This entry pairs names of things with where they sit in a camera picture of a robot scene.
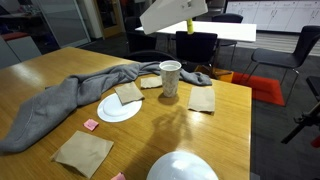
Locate yellow marker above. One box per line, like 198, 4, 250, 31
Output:
186, 18, 195, 35

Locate brown napkin lying on plate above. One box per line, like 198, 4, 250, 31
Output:
113, 81, 146, 106

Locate white plate under napkin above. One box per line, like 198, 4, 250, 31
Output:
96, 92, 143, 124

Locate long brown paper napkin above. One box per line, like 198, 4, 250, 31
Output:
187, 86, 216, 113

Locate black chair on thin legs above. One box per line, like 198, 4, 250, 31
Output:
245, 25, 320, 105

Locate black chair with curved back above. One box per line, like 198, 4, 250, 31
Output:
124, 49, 181, 64

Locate grey cloth sweater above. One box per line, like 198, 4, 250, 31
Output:
0, 61, 213, 154

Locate white cabinet with red top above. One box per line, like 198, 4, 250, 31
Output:
0, 31, 43, 70

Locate black chair with square back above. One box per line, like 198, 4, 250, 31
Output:
175, 30, 219, 73

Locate square brown paper napkin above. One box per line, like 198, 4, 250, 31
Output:
50, 130, 115, 179

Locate orange red rug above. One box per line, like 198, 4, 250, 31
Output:
229, 70, 286, 107

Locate white paper cup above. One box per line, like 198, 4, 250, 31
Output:
158, 60, 183, 98

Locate black chair behind white table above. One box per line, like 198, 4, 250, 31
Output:
212, 13, 244, 64

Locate wooden door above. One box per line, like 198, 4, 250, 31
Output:
94, 0, 126, 38

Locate glass partition panel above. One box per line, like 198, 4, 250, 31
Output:
33, 0, 92, 48

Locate empty white paper plate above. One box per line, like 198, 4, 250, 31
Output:
145, 150, 220, 180

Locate small brown paper napkin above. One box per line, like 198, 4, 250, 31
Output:
139, 76, 163, 90

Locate white meeting table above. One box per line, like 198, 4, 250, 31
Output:
134, 19, 258, 43

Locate black camera stand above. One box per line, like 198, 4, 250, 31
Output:
281, 101, 320, 145

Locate dark chair by door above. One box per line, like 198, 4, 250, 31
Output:
124, 16, 158, 53

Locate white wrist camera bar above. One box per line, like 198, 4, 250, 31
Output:
139, 0, 209, 35

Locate white wall cabinets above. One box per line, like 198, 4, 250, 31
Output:
225, 0, 320, 33

